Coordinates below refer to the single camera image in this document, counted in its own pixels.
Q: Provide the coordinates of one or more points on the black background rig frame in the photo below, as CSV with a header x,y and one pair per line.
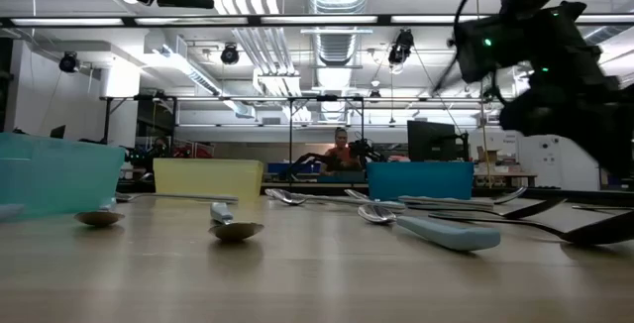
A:
x,y
290,135

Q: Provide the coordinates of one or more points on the yellow plastic bin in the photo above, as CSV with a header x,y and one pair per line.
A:
x,y
208,179

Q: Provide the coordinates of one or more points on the blue background crate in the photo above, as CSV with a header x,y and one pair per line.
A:
x,y
285,168

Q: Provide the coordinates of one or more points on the black overhead light beam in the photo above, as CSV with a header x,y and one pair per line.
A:
x,y
254,21

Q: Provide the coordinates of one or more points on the black background robot arm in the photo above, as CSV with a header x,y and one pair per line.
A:
x,y
309,156

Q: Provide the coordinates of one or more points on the blue plastic bin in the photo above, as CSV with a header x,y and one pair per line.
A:
x,y
421,179

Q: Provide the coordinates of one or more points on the black aluminium station frame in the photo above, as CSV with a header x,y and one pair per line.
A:
x,y
569,196

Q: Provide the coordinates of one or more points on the white pillar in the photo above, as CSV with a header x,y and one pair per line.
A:
x,y
540,164

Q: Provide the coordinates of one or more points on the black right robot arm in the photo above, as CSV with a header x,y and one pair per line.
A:
x,y
540,40

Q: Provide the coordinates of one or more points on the brown background table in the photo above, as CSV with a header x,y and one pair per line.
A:
x,y
505,175

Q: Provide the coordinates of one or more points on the black ceiling spotlight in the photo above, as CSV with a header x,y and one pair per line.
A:
x,y
229,54
401,48
69,62

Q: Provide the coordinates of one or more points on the cardboard box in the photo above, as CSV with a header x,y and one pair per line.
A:
x,y
488,155

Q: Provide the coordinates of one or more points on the black computer monitor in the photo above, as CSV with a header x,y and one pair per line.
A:
x,y
431,139

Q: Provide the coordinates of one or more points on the green translucent plastic bin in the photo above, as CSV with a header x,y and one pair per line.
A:
x,y
59,174

